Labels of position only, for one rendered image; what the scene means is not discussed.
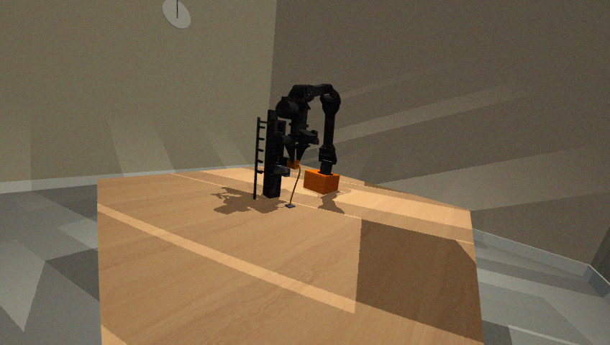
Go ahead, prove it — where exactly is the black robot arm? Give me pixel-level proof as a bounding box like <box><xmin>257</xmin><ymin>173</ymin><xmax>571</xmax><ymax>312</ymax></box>
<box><xmin>276</xmin><ymin>83</ymin><xmax>341</xmax><ymax>175</ymax></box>

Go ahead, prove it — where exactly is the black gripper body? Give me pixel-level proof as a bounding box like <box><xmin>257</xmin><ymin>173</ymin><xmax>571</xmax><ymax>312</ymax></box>
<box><xmin>272</xmin><ymin>120</ymin><xmax>319</xmax><ymax>145</ymax></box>

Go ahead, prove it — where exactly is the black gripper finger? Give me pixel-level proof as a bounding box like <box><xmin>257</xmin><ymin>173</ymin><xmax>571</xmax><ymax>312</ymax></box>
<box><xmin>283</xmin><ymin>144</ymin><xmax>298</xmax><ymax>162</ymax></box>
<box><xmin>296</xmin><ymin>144</ymin><xmax>311</xmax><ymax>162</ymax></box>

